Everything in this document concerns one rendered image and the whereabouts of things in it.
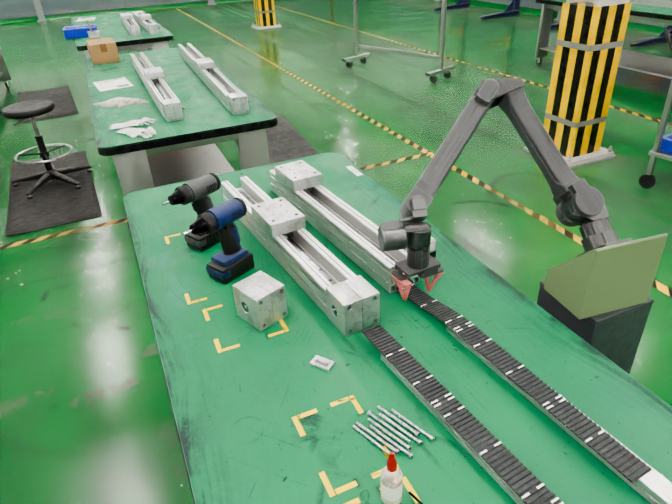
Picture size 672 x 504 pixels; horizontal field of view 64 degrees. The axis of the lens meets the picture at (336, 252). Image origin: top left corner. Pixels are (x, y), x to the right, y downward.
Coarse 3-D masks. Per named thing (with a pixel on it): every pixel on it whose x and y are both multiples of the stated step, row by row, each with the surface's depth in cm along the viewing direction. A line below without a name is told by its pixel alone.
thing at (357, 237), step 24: (288, 192) 189; (312, 192) 189; (312, 216) 176; (336, 216) 172; (360, 216) 165; (336, 240) 165; (360, 240) 152; (360, 264) 155; (384, 264) 142; (384, 288) 146
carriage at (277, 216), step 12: (264, 204) 166; (276, 204) 166; (288, 204) 165; (252, 216) 168; (264, 216) 159; (276, 216) 159; (288, 216) 158; (300, 216) 158; (264, 228) 160; (276, 228) 155; (288, 228) 158; (300, 228) 160
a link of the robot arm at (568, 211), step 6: (570, 198) 136; (564, 204) 138; (570, 204) 135; (564, 210) 138; (570, 210) 136; (606, 210) 135; (564, 216) 139; (570, 216) 135; (576, 216) 135; (582, 216) 134; (594, 216) 134; (600, 216) 135; (606, 216) 135; (570, 222) 139; (576, 222) 138; (582, 222) 139; (588, 222) 136
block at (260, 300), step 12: (252, 276) 137; (264, 276) 137; (240, 288) 133; (252, 288) 133; (264, 288) 132; (276, 288) 132; (240, 300) 134; (252, 300) 129; (264, 300) 130; (276, 300) 133; (240, 312) 137; (252, 312) 132; (264, 312) 131; (276, 312) 135; (252, 324) 135; (264, 324) 134
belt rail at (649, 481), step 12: (456, 336) 127; (468, 348) 124; (516, 384) 113; (528, 396) 110; (540, 408) 108; (600, 456) 97; (636, 456) 94; (612, 468) 95; (624, 480) 93; (648, 480) 90; (660, 480) 90; (648, 492) 89; (660, 492) 88
